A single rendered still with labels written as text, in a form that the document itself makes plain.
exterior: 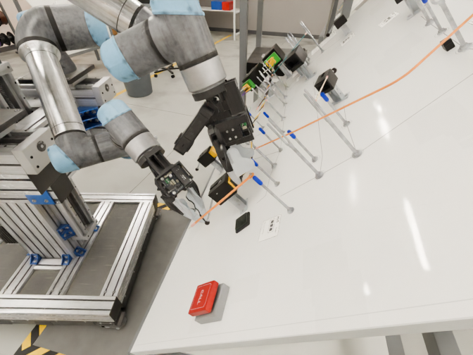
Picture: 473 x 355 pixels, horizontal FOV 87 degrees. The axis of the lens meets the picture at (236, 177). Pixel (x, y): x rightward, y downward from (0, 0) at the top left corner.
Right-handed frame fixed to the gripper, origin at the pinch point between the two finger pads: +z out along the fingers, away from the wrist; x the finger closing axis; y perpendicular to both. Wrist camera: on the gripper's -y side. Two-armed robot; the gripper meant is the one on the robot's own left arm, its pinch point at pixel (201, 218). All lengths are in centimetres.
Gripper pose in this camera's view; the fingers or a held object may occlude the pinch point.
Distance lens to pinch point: 64.2
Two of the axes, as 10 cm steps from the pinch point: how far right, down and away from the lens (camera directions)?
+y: 2.9, -2.3, -9.3
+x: 7.1, -6.1, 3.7
